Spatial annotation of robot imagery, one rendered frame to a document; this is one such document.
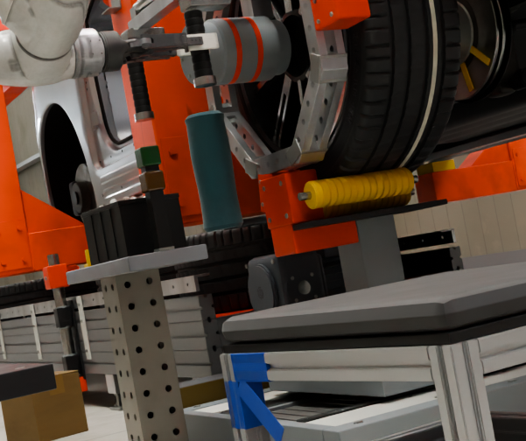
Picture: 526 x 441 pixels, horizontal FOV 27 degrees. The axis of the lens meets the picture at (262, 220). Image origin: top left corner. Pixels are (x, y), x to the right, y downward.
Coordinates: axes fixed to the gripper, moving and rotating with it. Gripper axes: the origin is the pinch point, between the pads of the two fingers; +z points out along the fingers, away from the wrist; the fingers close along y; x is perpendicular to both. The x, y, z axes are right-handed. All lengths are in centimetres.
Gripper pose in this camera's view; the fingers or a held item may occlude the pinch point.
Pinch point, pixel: (197, 44)
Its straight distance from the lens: 213.7
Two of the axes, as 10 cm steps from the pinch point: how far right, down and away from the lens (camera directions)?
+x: -1.8, -9.8, 0.4
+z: 8.8, -1.4, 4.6
